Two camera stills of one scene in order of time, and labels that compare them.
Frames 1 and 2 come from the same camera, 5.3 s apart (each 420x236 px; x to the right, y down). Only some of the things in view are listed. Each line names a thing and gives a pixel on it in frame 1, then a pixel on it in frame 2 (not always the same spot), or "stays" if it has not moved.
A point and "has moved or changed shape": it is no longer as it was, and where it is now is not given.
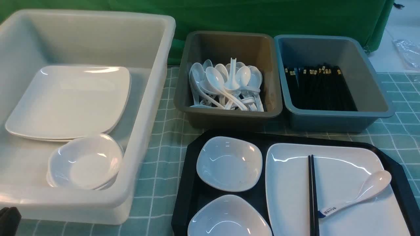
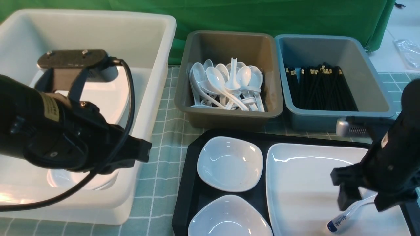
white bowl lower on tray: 228,215 stays
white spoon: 376,183 has moved or changed shape
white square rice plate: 341,171 stays
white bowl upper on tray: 228,164 stays
